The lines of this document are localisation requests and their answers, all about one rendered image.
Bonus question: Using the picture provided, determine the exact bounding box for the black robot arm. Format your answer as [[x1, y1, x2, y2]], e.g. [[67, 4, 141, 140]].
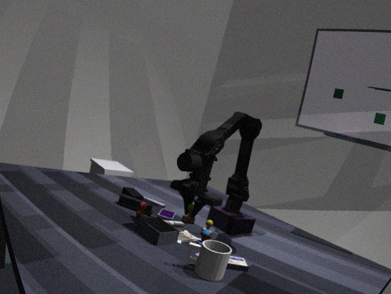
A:
[[177, 112, 262, 214]]

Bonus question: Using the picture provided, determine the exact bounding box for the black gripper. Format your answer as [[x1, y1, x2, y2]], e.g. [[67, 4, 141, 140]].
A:
[[170, 172, 223, 218]]

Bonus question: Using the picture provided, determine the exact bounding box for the grey mug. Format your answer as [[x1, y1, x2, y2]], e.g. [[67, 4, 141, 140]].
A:
[[185, 240, 232, 281]]

